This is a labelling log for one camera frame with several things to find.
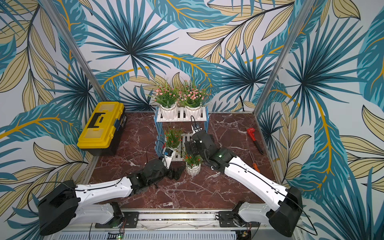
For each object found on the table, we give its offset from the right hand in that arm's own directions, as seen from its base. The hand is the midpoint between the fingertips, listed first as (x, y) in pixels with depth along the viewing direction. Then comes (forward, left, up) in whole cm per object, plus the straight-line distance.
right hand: (196, 139), depth 75 cm
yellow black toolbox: (+10, +53, -6) cm, 55 cm away
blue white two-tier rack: (+4, +20, -9) cm, 22 cm away
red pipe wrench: (+21, -40, -22) cm, 50 cm away
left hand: (-8, +10, -13) cm, 18 cm away
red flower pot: (-6, +2, -17) cm, 18 cm away
